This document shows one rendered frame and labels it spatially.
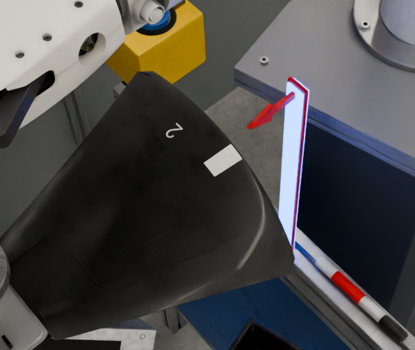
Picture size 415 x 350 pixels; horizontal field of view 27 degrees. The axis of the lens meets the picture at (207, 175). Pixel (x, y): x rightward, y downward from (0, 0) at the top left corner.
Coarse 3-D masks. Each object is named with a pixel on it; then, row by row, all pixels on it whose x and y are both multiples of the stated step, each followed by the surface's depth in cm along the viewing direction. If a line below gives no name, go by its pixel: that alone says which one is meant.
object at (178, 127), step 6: (174, 120) 79; (180, 120) 79; (168, 126) 78; (174, 126) 78; (180, 126) 78; (186, 126) 78; (162, 132) 78; (168, 132) 78; (174, 132) 78; (180, 132) 78; (186, 132) 78; (162, 138) 78; (168, 138) 78; (174, 138) 78; (180, 138) 78; (168, 144) 78
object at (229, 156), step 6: (222, 150) 78; (228, 150) 78; (234, 150) 79; (216, 156) 78; (222, 156) 78; (228, 156) 78; (234, 156) 78; (240, 156) 78; (204, 162) 78; (210, 162) 78; (216, 162) 78; (222, 162) 78; (228, 162) 78; (234, 162) 78; (210, 168) 77; (216, 168) 78; (222, 168) 78; (216, 174) 77
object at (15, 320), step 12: (12, 288) 72; (0, 300) 72; (12, 300) 72; (0, 312) 71; (12, 312) 71; (24, 312) 71; (0, 324) 71; (12, 324) 71; (24, 324) 71; (36, 324) 71; (0, 336) 70; (12, 336) 70; (24, 336) 70; (36, 336) 70; (0, 348) 70; (12, 348) 70; (24, 348) 69
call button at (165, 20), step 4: (168, 12) 102; (164, 16) 101; (168, 16) 102; (160, 20) 101; (164, 20) 101; (168, 20) 102; (148, 24) 101; (152, 24) 101; (156, 24) 101; (160, 24) 101; (164, 24) 102; (144, 28) 102; (148, 28) 101; (152, 28) 101; (156, 28) 102; (160, 28) 102
